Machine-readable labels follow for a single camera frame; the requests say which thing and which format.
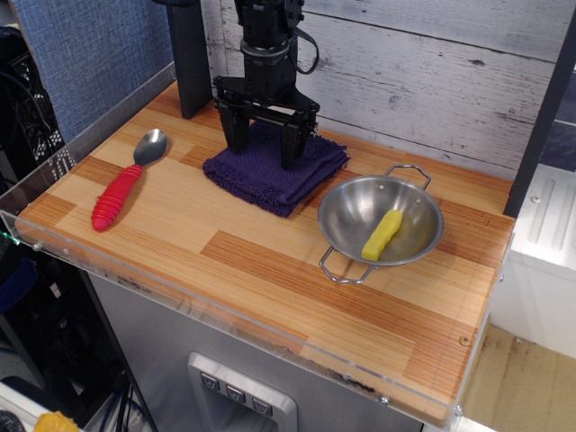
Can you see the purple towel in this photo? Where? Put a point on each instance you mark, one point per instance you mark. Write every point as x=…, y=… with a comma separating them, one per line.
x=255, y=174

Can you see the dark grey right post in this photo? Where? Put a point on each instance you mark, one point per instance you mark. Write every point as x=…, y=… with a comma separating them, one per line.
x=544, y=122

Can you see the dark grey left post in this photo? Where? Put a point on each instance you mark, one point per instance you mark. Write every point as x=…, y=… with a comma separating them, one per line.
x=185, y=20

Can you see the yellow toy fry piece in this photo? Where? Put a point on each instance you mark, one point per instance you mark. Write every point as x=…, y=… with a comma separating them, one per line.
x=381, y=236

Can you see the white ribbed box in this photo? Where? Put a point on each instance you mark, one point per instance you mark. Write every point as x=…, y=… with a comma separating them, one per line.
x=534, y=296

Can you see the silver dispenser button panel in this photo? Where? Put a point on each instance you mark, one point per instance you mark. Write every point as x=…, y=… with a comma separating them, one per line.
x=232, y=401

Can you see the dark grey post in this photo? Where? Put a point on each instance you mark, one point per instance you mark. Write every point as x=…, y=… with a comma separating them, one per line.
x=185, y=20
x=544, y=122

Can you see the steel bowl with handles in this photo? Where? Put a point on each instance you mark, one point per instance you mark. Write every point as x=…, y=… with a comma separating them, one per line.
x=349, y=213

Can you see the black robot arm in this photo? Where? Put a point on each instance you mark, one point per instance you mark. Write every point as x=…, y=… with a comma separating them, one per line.
x=270, y=30

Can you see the clear acrylic table guard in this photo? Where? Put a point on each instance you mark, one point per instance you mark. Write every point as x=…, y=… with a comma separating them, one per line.
x=187, y=267

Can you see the black plastic crate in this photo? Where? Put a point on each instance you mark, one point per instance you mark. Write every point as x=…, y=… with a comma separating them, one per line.
x=29, y=129

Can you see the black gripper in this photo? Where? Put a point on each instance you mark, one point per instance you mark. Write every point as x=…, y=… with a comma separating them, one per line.
x=267, y=92

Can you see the red handled metal spoon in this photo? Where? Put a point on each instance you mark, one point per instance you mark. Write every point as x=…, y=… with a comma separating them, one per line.
x=150, y=149

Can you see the yellow object at bottom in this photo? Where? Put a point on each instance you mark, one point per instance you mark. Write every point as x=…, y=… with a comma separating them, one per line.
x=55, y=422

